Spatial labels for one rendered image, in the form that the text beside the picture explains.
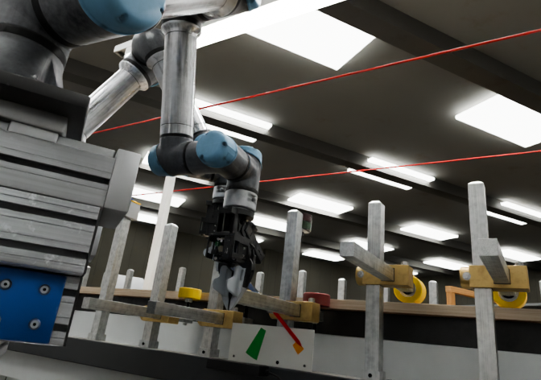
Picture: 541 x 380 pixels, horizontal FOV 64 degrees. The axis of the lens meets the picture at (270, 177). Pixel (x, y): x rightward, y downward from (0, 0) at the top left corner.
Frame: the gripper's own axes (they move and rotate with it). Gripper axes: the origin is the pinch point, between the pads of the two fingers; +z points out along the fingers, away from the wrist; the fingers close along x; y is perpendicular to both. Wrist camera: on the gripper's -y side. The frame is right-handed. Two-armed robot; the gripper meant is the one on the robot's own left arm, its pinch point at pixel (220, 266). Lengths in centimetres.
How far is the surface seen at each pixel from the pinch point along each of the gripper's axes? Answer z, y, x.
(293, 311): 11.2, -23.6, 6.7
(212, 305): 10.6, 3.2, -7.8
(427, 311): 7, -58, -4
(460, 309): 6, -66, -1
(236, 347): 21.5, -6.9, -3.4
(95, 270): -107, 628, -898
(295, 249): -6.6, -21.9, 0.4
